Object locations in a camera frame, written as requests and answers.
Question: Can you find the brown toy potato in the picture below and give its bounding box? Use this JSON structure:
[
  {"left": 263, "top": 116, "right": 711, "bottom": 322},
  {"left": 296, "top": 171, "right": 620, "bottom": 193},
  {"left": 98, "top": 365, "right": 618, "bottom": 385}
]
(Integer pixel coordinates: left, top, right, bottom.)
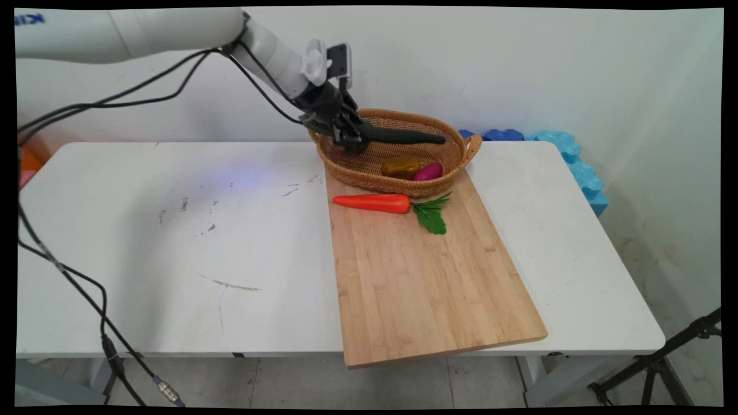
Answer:
[{"left": 381, "top": 157, "right": 422, "bottom": 180}]

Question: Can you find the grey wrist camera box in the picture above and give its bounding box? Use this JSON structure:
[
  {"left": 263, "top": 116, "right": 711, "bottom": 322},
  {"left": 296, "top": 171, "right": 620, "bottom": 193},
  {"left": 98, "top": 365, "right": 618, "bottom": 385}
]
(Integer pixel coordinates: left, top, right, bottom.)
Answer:
[{"left": 326, "top": 43, "right": 353, "bottom": 90}]

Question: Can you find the white table leg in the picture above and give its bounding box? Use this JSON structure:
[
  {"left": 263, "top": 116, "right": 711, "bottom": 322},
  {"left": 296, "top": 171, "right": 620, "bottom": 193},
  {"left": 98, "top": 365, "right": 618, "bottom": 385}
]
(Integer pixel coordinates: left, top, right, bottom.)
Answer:
[{"left": 515, "top": 354, "right": 620, "bottom": 408}]

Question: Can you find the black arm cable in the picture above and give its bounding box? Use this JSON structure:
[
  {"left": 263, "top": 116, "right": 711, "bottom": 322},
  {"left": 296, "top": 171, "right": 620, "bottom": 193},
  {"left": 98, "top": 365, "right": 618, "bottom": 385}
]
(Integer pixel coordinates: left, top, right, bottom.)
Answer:
[
  {"left": 17, "top": 51, "right": 211, "bottom": 148},
  {"left": 17, "top": 48, "right": 223, "bottom": 134}
]

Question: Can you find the dark green toy cucumber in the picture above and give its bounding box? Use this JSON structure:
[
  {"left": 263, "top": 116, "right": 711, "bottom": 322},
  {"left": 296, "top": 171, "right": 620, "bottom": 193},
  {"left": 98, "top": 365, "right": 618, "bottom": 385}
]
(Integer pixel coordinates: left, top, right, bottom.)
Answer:
[{"left": 346, "top": 123, "right": 447, "bottom": 153}]

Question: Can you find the orange toy carrot with leaves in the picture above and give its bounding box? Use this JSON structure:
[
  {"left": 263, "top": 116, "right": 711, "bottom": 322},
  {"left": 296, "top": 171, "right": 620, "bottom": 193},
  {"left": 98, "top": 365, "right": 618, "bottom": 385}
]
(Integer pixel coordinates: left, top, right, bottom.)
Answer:
[{"left": 333, "top": 191, "right": 453, "bottom": 236}]

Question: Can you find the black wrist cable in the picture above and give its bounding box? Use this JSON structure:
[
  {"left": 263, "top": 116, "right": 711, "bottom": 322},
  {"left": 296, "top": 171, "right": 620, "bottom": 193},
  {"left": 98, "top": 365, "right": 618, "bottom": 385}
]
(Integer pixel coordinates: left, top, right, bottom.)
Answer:
[{"left": 222, "top": 39, "right": 304, "bottom": 125}]

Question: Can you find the black cable with metal connector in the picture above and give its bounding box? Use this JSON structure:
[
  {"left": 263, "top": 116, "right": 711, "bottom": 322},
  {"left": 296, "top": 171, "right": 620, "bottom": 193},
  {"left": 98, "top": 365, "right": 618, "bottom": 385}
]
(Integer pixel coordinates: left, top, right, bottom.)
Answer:
[{"left": 16, "top": 144, "right": 186, "bottom": 408}]

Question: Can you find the bamboo cutting board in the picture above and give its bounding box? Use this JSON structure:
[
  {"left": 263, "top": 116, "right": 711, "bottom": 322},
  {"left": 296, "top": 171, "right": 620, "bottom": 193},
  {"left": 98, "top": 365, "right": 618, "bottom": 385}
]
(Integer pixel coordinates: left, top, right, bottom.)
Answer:
[{"left": 324, "top": 166, "right": 549, "bottom": 369}]

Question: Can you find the orange box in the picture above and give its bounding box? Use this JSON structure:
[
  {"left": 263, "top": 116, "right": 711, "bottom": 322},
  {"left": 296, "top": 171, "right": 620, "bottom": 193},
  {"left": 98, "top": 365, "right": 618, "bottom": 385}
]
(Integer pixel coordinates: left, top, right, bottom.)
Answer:
[{"left": 19, "top": 137, "right": 44, "bottom": 173}]

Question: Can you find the woven wicker basket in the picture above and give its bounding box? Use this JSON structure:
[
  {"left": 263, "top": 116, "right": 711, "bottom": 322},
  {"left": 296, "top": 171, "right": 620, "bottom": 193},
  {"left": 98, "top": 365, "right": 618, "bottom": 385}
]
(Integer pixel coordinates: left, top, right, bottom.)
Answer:
[{"left": 307, "top": 108, "right": 483, "bottom": 199}]

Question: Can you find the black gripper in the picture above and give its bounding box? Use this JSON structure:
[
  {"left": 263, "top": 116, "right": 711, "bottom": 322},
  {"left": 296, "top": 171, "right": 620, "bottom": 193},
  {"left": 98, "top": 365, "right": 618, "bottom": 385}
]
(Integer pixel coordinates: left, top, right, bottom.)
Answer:
[{"left": 294, "top": 80, "right": 372, "bottom": 152}]

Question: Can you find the light blue foam mat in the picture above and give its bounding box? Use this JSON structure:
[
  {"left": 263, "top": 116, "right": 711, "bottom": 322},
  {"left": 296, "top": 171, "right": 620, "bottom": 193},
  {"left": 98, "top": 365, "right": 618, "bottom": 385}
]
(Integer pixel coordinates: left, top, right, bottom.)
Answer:
[{"left": 524, "top": 130, "right": 610, "bottom": 218}]

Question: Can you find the black tripod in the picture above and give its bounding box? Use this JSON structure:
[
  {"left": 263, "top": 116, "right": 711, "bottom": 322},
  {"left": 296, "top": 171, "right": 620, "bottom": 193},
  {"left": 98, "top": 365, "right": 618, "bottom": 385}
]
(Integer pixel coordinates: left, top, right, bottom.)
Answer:
[{"left": 588, "top": 308, "right": 722, "bottom": 407}]

